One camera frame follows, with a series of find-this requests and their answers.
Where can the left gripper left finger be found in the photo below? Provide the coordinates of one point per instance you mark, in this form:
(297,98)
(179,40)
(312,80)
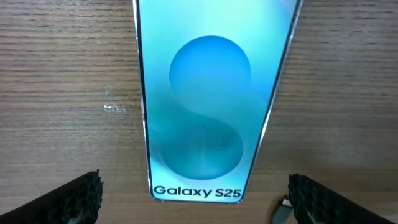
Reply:
(77,201)

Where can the Galaxy S25 smartphone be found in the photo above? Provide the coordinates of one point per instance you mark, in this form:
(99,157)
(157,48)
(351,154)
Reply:
(209,71)

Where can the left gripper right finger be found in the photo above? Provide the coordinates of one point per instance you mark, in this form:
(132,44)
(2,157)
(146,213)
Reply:
(314,203)

